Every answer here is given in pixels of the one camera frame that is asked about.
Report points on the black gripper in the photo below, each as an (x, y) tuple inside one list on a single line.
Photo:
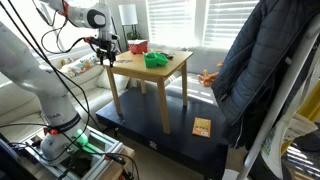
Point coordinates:
[(106, 46)]

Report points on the black TV remote control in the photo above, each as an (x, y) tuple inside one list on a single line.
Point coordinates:
[(166, 55)]

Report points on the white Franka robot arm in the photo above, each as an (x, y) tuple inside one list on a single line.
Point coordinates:
[(26, 73)]

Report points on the green plastic bowl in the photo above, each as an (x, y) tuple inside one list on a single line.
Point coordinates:
[(154, 60)]

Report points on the floral patterned cushion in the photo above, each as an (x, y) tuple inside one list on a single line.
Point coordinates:
[(80, 66)]

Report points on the light grey sofa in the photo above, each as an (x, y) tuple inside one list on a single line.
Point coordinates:
[(96, 90)]

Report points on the red patterned box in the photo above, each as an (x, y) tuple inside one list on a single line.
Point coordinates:
[(137, 47)]

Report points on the small wooden table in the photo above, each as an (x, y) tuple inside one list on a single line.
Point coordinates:
[(140, 68)]

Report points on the green house plant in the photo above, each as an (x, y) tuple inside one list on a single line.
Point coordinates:
[(134, 35)]

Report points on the white shade floor lamp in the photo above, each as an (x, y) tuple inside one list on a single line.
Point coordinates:
[(128, 14)]

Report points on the dark blue low platform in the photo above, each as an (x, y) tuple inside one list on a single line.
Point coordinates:
[(143, 120)]

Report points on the white window blind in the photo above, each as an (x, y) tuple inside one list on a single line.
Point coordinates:
[(230, 21), (171, 21)]

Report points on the green plastic base part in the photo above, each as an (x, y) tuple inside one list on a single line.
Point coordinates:
[(81, 138)]

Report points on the dark blue puffer jacket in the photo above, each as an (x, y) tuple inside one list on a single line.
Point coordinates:
[(263, 56)]

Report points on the white metal coat stand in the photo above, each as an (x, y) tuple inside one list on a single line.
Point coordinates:
[(283, 90)]

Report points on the white hanging bag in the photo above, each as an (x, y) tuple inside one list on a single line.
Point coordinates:
[(290, 133)]

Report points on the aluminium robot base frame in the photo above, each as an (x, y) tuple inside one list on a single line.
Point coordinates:
[(100, 156)]

